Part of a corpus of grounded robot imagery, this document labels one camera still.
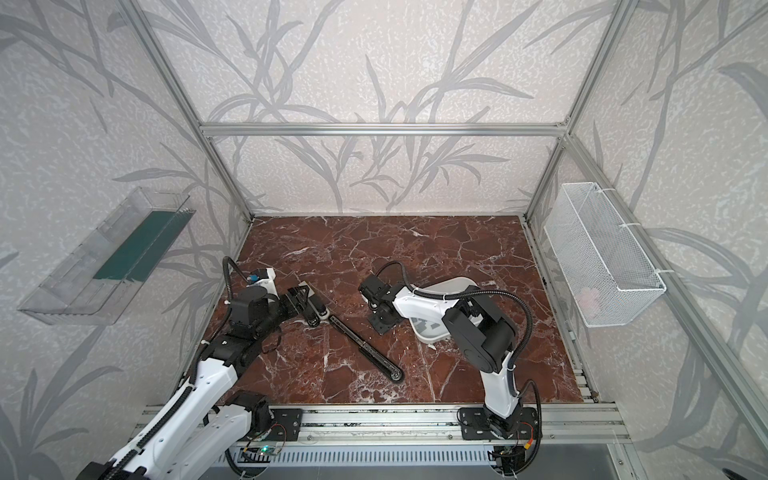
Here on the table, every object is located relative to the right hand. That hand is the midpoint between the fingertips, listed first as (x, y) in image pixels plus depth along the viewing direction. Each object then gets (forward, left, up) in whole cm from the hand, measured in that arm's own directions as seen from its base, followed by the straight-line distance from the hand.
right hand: (384, 311), depth 93 cm
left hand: (+1, +20, +17) cm, 26 cm away
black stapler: (-15, +2, +2) cm, 15 cm away
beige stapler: (-1, +19, +3) cm, 20 cm away
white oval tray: (-6, -15, -1) cm, 16 cm away
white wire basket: (-10, -48, +34) cm, 60 cm away
